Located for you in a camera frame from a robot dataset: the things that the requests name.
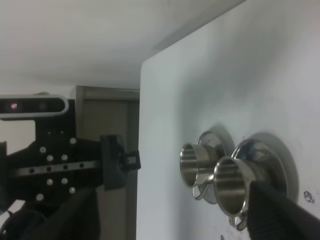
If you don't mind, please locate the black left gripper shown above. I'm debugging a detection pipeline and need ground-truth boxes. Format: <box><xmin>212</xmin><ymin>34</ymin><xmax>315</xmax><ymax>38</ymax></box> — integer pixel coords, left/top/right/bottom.
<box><xmin>0</xmin><ymin>99</ymin><xmax>141</xmax><ymax>208</ymax></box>

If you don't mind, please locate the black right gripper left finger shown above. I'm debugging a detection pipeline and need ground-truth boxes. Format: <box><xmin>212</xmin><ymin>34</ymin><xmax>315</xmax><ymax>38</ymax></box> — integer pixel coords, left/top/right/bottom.
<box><xmin>44</xmin><ymin>188</ymin><xmax>101</xmax><ymax>240</ymax></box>

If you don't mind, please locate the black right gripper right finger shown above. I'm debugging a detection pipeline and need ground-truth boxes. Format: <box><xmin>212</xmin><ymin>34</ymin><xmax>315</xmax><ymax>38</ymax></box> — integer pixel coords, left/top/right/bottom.
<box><xmin>247</xmin><ymin>181</ymin><xmax>320</xmax><ymax>240</ymax></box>

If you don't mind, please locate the right steel saucer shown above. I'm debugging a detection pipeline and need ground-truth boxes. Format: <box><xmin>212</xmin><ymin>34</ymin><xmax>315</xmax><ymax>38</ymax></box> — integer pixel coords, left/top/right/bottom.
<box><xmin>229</xmin><ymin>139</ymin><xmax>289</xmax><ymax>231</ymax></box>

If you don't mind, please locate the steel saucer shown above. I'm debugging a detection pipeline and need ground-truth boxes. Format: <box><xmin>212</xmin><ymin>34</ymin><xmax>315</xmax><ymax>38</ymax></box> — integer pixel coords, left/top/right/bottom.
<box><xmin>229</xmin><ymin>139</ymin><xmax>289</xmax><ymax>231</ymax></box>
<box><xmin>192</xmin><ymin>130</ymin><xmax>227</xmax><ymax>205</ymax></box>

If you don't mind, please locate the brown door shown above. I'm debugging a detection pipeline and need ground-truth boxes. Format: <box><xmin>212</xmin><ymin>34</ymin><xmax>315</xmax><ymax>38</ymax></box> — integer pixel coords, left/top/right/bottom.
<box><xmin>75</xmin><ymin>86</ymin><xmax>140</xmax><ymax>240</ymax></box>

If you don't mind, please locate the right steel teacup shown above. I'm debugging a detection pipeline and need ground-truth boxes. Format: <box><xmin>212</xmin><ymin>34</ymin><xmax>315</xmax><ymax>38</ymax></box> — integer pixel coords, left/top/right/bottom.
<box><xmin>213</xmin><ymin>156</ymin><xmax>270</xmax><ymax>217</ymax></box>

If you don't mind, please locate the steel teacup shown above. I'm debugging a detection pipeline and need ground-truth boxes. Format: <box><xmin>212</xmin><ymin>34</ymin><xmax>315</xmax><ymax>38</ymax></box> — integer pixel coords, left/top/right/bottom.
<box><xmin>179</xmin><ymin>143</ymin><xmax>220</xmax><ymax>188</ymax></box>
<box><xmin>213</xmin><ymin>156</ymin><xmax>270</xmax><ymax>217</ymax></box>

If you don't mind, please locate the left steel saucer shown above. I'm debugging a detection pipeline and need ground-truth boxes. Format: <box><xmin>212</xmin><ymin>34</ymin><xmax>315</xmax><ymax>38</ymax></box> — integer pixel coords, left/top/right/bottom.
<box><xmin>192</xmin><ymin>130</ymin><xmax>227</xmax><ymax>205</ymax></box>

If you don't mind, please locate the left steel teacup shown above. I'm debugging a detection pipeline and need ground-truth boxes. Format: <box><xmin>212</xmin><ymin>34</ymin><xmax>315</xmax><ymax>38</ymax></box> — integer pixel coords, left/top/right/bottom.
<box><xmin>179</xmin><ymin>143</ymin><xmax>220</xmax><ymax>188</ymax></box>

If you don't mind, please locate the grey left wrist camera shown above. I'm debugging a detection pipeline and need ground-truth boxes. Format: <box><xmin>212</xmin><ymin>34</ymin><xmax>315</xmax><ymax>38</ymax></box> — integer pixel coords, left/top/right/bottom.
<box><xmin>0</xmin><ymin>93</ymin><xmax>70</xmax><ymax>121</ymax></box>

